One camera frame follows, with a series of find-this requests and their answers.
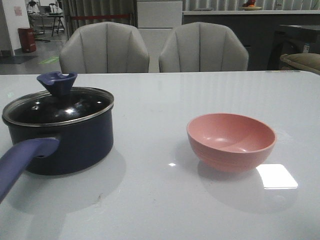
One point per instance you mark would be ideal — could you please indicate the pink bowl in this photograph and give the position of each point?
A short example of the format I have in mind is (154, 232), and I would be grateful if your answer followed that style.
(230, 142)

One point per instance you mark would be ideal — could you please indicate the glass lid with blue knob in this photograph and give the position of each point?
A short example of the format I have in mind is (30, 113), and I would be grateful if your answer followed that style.
(60, 103)

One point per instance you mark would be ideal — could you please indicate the right grey upholstered chair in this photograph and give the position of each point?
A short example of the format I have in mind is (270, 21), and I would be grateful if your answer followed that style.
(202, 47)

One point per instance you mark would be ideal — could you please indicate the grey upholstered chair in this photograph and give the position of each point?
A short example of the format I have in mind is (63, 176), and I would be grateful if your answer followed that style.
(105, 48)
(202, 47)

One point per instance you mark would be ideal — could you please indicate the left grey upholstered chair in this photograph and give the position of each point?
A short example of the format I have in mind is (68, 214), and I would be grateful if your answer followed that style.
(105, 48)

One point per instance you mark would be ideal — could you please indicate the dark blue saucepan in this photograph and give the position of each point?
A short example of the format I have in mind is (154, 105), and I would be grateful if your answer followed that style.
(55, 150)

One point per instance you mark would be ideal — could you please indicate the white cabinet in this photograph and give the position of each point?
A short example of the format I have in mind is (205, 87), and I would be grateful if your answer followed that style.
(155, 19)

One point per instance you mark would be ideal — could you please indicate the fruit plate on counter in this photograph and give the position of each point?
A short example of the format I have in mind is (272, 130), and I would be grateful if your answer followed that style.
(250, 5)

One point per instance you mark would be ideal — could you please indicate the red trash bin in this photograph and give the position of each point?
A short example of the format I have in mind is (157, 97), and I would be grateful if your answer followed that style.
(27, 40)

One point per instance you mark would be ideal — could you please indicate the beige cushion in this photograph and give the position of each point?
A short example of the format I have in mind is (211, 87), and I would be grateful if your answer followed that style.
(309, 62)

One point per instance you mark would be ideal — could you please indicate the dark side table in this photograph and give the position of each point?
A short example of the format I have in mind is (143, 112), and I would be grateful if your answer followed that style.
(293, 39)

